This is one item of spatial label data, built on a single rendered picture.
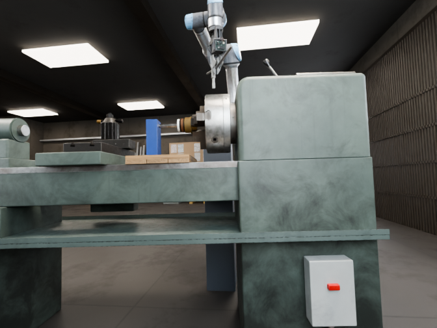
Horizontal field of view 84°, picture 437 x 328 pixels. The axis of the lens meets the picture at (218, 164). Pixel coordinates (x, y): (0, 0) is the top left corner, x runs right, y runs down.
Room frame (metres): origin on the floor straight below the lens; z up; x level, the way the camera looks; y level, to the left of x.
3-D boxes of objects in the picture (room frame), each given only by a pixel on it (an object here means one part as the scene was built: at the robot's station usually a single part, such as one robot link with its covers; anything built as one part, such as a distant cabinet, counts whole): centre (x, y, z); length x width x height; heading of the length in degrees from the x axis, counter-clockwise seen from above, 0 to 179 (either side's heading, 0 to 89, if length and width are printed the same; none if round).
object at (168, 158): (1.32, 0.28, 0.88); 0.36 x 0.30 x 0.04; 179
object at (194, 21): (1.48, 0.06, 1.64); 0.49 x 0.11 x 0.12; 169
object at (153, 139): (1.32, 0.35, 1.00); 0.08 x 0.06 x 0.23; 179
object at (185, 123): (1.31, 0.16, 1.08); 0.09 x 0.09 x 0.09; 89
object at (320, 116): (1.33, -0.39, 1.06); 0.59 x 0.48 x 0.39; 89
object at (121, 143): (1.40, 0.60, 1.00); 0.20 x 0.10 x 0.05; 89
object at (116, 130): (1.40, 0.62, 1.07); 0.07 x 0.07 x 0.10; 89
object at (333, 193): (1.32, -0.39, 0.43); 0.60 x 0.48 x 0.86; 89
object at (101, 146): (1.34, 0.63, 0.95); 0.43 x 0.18 x 0.04; 179
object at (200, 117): (1.22, 0.08, 1.09); 0.12 x 0.11 x 0.05; 179
